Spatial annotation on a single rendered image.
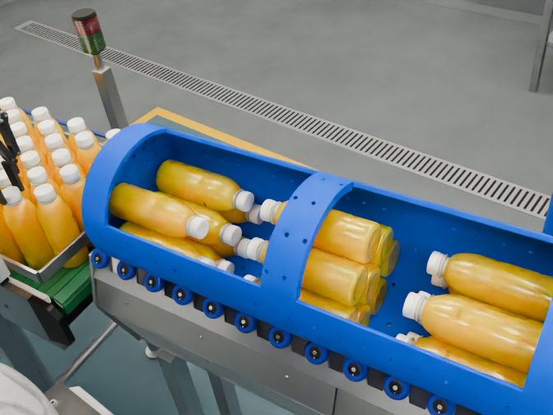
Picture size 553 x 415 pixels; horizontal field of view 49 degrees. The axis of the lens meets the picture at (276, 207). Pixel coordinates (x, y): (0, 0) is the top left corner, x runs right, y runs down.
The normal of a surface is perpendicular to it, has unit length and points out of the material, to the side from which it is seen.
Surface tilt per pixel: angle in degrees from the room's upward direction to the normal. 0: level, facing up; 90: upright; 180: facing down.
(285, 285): 65
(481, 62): 0
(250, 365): 70
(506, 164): 0
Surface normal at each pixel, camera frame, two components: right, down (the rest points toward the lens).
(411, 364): -0.50, 0.54
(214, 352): -0.51, 0.32
